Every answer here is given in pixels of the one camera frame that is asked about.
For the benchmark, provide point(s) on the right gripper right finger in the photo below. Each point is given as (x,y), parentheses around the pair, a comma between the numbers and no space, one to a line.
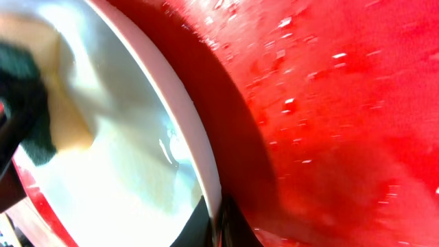
(235,230)

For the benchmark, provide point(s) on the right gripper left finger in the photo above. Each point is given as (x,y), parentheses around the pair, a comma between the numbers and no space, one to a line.
(197,230)

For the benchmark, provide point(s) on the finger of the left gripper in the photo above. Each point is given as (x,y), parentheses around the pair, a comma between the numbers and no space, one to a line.
(13,130)

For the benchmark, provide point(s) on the green yellow sponge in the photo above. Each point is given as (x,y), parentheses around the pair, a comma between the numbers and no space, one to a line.
(31,49)

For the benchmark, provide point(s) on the light blue plate top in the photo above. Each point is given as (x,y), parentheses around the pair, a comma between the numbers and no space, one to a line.
(150,161)

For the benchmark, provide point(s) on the red plastic tray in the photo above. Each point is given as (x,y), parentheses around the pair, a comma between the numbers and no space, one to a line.
(322,116)

